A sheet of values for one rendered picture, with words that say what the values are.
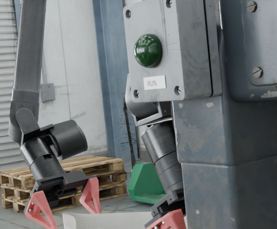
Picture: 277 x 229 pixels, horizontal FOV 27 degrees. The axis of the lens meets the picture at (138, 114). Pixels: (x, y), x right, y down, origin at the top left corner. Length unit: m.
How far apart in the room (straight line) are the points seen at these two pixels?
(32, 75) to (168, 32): 0.76
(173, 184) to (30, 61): 0.55
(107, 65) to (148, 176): 3.59
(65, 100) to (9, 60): 1.13
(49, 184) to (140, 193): 5.06
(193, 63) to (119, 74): 8.64
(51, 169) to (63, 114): 7.95
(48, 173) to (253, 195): 0.63
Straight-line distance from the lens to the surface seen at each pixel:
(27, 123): 1.15
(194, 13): 0.49
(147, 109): 0.83
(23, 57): 1.25
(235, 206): 0.52
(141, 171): 6.19
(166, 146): 0.81
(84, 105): 9.26
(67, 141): 1.15
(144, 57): 0.49
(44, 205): 1.05
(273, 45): 0.47
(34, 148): 1.14
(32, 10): 1.32
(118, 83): 9.09
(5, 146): 8.57
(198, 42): 0.49
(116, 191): 6.57
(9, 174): 6.42
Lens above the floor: 1.26
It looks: 3 degrees down
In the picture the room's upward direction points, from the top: 6 degrees counter-clockwise
